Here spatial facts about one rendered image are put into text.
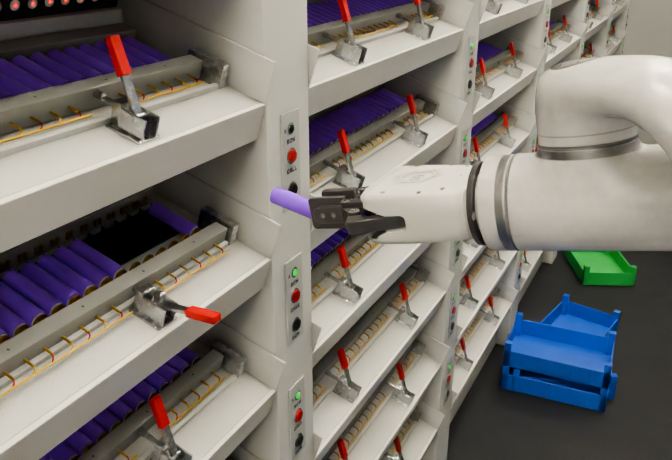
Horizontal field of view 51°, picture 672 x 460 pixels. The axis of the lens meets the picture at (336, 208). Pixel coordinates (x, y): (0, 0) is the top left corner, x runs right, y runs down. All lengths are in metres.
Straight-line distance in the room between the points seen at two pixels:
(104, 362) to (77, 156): 0.19
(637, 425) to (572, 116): 1.74
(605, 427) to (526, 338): 0.37
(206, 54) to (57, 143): 0.24
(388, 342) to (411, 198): 0.80
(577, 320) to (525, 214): 2.09
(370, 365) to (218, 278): 0.57
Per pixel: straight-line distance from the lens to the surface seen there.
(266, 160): 0.81
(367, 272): 1.21
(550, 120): 0.57
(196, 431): 0.88
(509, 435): 2.09
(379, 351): 1.35
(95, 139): 0.64
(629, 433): 2.19
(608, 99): 0.52
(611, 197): 0.57
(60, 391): 0.66
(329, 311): 1.10
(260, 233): 0.84
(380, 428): 1.48
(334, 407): 1.22
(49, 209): 0.59
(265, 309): 0.89
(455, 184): 0.61
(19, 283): 0.73
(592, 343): 2.35
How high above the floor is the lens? 1.30
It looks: 22 degrees down
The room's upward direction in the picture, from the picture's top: straight up
